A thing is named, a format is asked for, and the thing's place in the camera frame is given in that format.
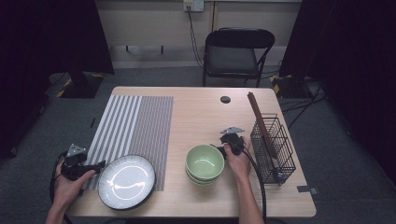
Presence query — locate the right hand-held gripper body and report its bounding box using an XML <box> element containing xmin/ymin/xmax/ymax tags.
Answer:
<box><xmin>219</xmin><ymin>125</ymin><xmax>246</xmax><ymax>156</ymax></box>

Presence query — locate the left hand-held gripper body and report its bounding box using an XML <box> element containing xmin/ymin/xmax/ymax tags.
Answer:
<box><xmin>61</xmin><ymin>143</ymin><xmax>94</xmax><ymax>182</ymax></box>

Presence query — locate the green ceramic bowl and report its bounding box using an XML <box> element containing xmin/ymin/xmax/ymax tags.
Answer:
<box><xmin>185</xmin><ymin>167</ymin><xmax>224</xmax><ymax>185</ymax></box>
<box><xmin>185</xmin><ymin>144</ymin><xmax>226</xmax><ymax>181</ymax></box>
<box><xmin>186</xmin><ymin>172</ymin><xmax>222</xmax><ymax>188</ymax></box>

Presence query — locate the black wire basket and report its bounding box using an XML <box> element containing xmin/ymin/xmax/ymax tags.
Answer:
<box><xmin>249</xmin><ymin>113</ymin><xmax>297</xmax><ymax>187</ymax></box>

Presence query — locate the person's right hand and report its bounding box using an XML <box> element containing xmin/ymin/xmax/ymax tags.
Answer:
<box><xmin>223</xmin><ymin>136</ymin><xmax>252</xmax><ymax>181</ymax></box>

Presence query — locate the person's left hand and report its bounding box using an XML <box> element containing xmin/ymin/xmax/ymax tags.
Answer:
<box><xmin>54</xmin><ymin>162</ymin><xmax>96</xmax><ymax>208</ymax></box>

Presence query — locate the metal spoon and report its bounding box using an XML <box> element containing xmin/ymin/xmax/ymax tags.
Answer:
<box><xmin>270</xmin><ymin>155</ymin><xmax>286</xmax><ymax>185</ymax></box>

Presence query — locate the grey striped placemat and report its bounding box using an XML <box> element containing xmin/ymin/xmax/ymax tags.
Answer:
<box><xmin>83</xmin><ymin>95</ymin><xmax>175</xmax><ymax>192</ymax></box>

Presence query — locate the black stand base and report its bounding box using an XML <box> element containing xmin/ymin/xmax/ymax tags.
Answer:
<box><xmin>270</xmin><ymin>74</ymin><xmax>316</xmax><ymax>100</ymax></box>
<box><xmin>55</xmin><ymin>69</ymin><xmax>106</xmax><ymax>100</ymax></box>

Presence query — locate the black folding chair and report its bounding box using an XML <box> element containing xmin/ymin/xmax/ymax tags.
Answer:
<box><xmin>202</xmin><ymin>27</ymin><xmax>276</xmax><ymax>89</ymax></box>

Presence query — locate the grey tape strip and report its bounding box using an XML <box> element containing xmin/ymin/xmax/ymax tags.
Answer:
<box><xmin>296</xmin><ymin>185</ymin><xmax>319</xmax><ymax>196</ymax></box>

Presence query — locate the dark curtain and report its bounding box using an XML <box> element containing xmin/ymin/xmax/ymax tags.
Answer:
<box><xmin>278</xmin><ymin>0</ymin><xmax>396</xmax><ymax>188</ymax></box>
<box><xmin>0</xmin><ymin>0</ymin><xmax>115</xmax><ymax>160</ymax></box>

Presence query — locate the left hand-held gripper cable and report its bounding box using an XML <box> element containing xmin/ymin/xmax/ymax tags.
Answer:
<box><xmin>49</xmin><ymin>150</ymin><xmax>74</xmax><ymax>224</ymax></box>

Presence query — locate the hand-held gripper cable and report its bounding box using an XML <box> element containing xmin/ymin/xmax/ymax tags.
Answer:
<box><xmin>242</xmin><ymin>148</ymin><xmax>268</xmax><ymax>223</ymax></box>
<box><xmin>49</xmin><ymin>150</ymin><xmax>74</xmax><ymax>224</ymax></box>

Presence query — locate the right hand-held gripper cable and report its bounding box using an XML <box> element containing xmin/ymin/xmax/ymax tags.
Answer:
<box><xmin>242</xmin><ymin>148</ymin><xmax>268</xmax><ymax>223</ymax></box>

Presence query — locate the black floor cable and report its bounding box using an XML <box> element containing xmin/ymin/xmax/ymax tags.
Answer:
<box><xmin>279</xmin><ymin>82</ymin><xmax>328</xmax><ymax>130</ymax></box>

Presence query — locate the black socket cable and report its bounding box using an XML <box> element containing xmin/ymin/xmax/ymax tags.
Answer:
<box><xmin>186</xmin><ymin>5</ymin><xmax>205</xmax><ymax>69</ymax></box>

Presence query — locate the beige wall conduit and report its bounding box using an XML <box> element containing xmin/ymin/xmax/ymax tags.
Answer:
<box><xmin>210</xmin><ymin>1</ymin><xmax>219</xmax><ymax>32</ymax></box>

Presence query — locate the white wall socket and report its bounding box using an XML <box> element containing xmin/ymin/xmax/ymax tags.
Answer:
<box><xmin>182</xmin><ymin>0</ymin><xmax>205</xmax><ymax>13</ymax></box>

